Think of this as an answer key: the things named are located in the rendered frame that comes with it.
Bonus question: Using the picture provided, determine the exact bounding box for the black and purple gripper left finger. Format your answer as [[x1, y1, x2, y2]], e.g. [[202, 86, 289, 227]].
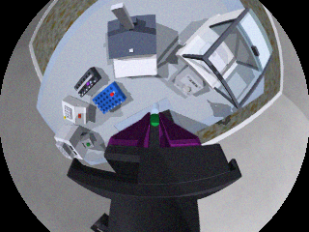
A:
[[107, 112, 151, 147]]

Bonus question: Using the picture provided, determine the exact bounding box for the blue tube rack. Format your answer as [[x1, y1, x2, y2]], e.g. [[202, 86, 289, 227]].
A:
[[93, 81, 126, 114]]

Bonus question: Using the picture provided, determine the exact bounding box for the white block with grey holes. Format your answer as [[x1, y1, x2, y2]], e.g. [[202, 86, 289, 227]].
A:
[[62, 96, 89, 125]]

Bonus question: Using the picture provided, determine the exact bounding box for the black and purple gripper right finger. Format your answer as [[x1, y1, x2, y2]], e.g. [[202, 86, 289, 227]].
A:
[[158, 112, 201, 148]]

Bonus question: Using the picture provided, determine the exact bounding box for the white block with round holes on base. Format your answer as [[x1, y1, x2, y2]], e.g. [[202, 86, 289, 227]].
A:
[[54, 125, 97, 160]]

